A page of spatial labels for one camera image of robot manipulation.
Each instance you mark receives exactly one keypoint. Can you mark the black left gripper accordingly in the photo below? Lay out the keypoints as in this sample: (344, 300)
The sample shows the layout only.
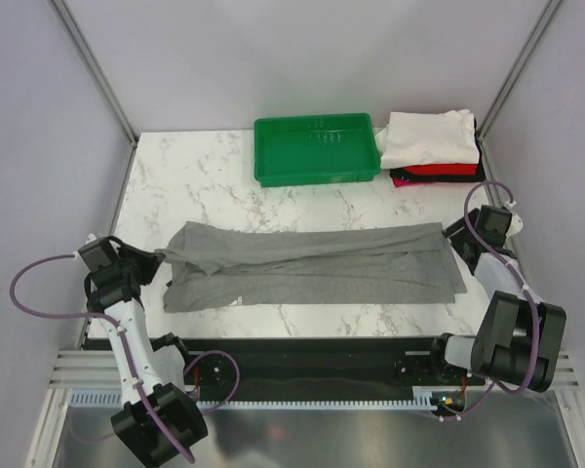
(149, 261)

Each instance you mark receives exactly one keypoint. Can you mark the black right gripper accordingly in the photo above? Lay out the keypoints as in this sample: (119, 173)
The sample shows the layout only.
(455, 238)

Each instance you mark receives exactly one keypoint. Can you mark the grey t-shirt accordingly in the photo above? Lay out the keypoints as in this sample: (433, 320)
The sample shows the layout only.
(213, 267)

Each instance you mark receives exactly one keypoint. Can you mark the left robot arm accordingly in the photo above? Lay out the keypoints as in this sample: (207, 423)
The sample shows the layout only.
(157, 420)

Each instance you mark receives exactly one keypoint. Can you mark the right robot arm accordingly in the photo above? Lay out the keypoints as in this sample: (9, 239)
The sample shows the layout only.
(520, 334)

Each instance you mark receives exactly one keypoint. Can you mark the red folded t-shirt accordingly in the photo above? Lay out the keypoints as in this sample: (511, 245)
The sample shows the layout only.
(456, 169)

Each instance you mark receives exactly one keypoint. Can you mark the black folded t-shirt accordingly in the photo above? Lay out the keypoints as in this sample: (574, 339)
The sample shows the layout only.
(478, 177)

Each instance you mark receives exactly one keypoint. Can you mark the pink folded t-shirt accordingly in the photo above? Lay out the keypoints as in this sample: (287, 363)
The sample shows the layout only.
(399, 182)

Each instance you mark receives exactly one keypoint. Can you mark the white folded t-shirt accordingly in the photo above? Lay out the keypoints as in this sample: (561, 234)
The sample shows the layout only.
(413, 139)

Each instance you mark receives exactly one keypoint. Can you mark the green plastic tray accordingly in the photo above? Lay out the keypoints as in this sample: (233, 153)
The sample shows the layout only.
(315, 149)

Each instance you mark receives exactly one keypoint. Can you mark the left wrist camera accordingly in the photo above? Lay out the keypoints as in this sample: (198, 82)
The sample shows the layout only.
(89, 239)

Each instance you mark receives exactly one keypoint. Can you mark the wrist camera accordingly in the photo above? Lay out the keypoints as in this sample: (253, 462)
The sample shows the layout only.
(516, 223)
(89, 239)

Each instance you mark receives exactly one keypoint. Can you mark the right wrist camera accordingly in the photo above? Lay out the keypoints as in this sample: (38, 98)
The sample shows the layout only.
(516, 223)

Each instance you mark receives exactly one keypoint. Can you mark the white slotted cable duct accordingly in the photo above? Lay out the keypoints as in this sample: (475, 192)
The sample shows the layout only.
(420, 401)

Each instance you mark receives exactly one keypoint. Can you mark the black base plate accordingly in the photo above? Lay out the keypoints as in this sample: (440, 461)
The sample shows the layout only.
(316, 369)

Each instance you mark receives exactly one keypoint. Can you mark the left aluminium frame post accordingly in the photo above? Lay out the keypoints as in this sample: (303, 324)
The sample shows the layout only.
(87, 55)

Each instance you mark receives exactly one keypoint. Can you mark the aluminium frame post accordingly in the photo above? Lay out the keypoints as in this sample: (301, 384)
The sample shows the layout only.
(87, 55)
(534, 39)

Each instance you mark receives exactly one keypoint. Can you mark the right aluminium frame post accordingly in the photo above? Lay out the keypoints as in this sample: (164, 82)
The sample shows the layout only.
(534, 39)

